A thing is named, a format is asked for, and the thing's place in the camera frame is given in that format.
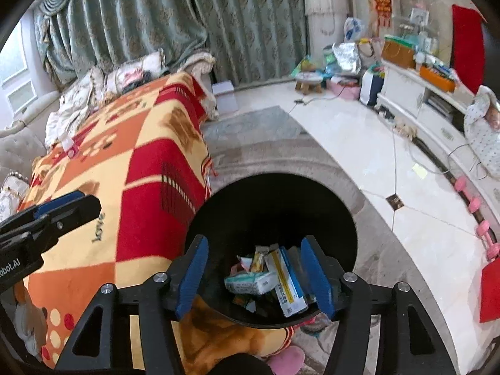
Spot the green snack packet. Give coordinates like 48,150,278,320
290,55,325,77

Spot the pink basin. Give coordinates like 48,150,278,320
326,78,362,100

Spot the grey tufted carved headboard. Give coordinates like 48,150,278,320
0,90,59,188

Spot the white green small box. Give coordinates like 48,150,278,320
223,270,279,295

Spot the orange box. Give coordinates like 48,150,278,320
420,65,457,93

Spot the pink dumbbell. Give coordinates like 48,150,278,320
477,221,500,260
454,177,483,213

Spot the red white snack wrapper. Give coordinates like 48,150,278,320
230,255,254,278

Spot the red orange printed blanket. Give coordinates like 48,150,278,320
16,71,298,375

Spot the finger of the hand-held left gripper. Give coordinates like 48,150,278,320
35,196,103,243
33,190,85,219

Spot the brown gift box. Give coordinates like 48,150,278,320
382,35,417,69

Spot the silver foil bag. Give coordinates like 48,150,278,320
332,42,364,75

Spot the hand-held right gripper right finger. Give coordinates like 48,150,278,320
300,235,458,375

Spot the white blue yellow medicine box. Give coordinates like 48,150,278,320
263,245,309,318

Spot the black television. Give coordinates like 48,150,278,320
483,23,500,94

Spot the red hanging decoration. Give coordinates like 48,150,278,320
374,0,392,28

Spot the white blue plastic bag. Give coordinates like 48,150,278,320
344,16,366,42

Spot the small wooden stool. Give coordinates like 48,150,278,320
295,72,325,94

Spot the red paper envelope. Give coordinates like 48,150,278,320
478,258,500,323

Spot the pile of pink dark clothes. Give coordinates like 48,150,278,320
123,68,157,88

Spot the doll in dotted wrap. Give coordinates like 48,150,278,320
463,85,500,168

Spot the dark cloth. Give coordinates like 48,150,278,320
211,353,274,375

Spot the red cloth cover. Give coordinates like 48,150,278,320
451,4,487,87

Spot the black round bin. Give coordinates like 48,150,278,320
183,172,359,329

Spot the grey green patterned curtain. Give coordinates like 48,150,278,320
33,0,309,90

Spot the white bottle pink label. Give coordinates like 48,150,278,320
58,137,81,159

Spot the orange yellow snack packet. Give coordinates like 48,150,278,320
250,245,274,276

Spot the pink slipper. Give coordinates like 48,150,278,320
269,346,306,375

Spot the white television cabinet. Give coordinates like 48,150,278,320
377,60,500,251

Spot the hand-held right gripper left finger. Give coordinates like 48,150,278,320
55,234,209,375

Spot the white navy appliance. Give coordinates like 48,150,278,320
359,69,385,106

